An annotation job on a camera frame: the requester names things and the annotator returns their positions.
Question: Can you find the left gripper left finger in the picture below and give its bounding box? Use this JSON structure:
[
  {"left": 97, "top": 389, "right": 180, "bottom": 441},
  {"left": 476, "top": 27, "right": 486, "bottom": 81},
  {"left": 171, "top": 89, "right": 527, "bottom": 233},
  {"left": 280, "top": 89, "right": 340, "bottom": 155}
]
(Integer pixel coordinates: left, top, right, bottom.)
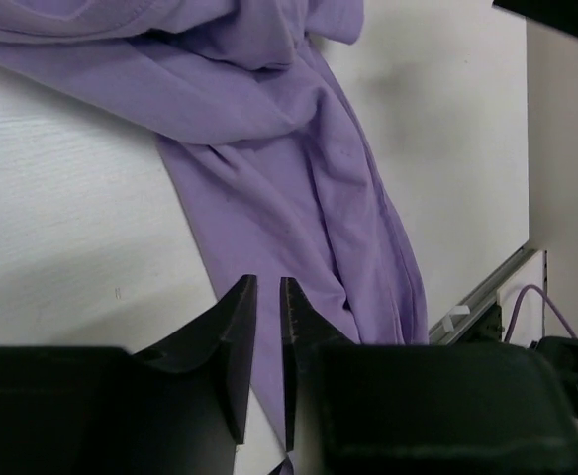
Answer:
[{"left": 133, "top": 275, "right": 257, "bottom": 474}]

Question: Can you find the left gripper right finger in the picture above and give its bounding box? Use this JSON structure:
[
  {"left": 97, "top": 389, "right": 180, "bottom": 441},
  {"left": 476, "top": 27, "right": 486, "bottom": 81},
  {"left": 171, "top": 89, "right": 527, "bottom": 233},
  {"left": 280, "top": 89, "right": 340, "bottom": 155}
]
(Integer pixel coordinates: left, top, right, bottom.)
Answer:
[{"left": 280, "top": 277, "right": 363, "bottom": 474}]

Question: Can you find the purple t shirt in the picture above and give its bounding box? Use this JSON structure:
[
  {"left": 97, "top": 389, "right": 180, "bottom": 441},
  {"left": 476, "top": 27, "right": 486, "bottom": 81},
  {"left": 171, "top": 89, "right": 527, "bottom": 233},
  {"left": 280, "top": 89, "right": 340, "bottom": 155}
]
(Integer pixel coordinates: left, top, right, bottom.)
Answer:
[{"left": 0, "top": 1, "right": 428, "bottom": 474}]

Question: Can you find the aluminium rail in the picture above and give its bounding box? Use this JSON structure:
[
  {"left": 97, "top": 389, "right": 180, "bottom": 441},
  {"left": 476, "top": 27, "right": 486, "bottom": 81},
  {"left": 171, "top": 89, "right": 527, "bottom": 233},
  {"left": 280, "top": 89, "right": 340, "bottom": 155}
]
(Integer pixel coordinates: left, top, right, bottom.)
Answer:
[{"left": 429, "top": 247, "right": 536, "bottom": 344}]

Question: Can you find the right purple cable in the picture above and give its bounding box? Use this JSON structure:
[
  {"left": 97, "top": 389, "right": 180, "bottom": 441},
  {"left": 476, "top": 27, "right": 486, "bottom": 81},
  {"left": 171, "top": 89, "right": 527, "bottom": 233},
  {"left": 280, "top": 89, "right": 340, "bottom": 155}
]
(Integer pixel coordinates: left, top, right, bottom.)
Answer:
[{"left": 502, "top": 284, "right": 578, "bottom": 343}]

